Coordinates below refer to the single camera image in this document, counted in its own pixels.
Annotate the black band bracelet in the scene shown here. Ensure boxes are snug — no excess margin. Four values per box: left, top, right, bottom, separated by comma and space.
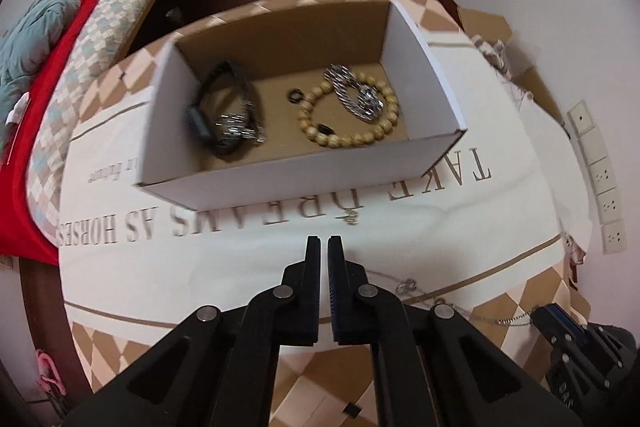
186, 61, 266, 158

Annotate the small white packet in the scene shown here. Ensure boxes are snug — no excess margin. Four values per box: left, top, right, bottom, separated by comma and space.
7, 92, 31, 124

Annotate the thick silver chain bracelet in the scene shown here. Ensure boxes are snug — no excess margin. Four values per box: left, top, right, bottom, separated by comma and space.
324, 64, 386, 124

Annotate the pink hanger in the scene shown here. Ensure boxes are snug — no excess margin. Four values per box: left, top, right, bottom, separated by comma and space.
35, 349, 69, 396

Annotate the checkered printed tablecloth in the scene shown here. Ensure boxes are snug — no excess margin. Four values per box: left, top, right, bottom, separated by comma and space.
57, 0, 593, 427

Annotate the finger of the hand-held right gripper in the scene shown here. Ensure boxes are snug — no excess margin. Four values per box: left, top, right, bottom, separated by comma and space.
531, 303, 592, 349

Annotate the thin silver charm necklace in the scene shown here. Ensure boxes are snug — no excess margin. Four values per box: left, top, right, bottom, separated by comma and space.
370, 274, 538, 327

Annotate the checkered bed sheet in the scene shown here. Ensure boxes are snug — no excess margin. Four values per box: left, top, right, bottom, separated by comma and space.
25, 0, 211, 248

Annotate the red blanket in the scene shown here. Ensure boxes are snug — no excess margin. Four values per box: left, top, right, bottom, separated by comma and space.
0, 0, 196, 265

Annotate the blue quilt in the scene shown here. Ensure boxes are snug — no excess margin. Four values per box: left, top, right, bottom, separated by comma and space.
0, 0, 81, 108

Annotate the blank white wall plate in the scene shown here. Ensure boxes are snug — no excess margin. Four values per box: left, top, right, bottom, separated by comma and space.
577, 127, 611, 165

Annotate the wooden bead bracelet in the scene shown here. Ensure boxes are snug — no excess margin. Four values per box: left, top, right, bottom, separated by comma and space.
297, 72, 401, 148

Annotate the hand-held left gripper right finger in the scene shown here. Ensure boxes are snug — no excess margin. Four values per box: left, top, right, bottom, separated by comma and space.
327, 234, 586, 427

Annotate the white wall plate single hole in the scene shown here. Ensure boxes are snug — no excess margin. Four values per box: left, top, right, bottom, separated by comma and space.
567, 101, 598, 136

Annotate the white wall socket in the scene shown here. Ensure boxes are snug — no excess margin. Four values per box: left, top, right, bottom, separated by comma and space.
587, 157, 619, 198
601, 219, 628, 255
597, 189, 625, 225

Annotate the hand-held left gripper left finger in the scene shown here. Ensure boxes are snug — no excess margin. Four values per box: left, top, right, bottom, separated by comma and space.
65, 234, 321, 427

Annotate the cardboard box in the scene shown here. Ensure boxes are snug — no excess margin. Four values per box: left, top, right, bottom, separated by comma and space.
134, 0, 468, 212

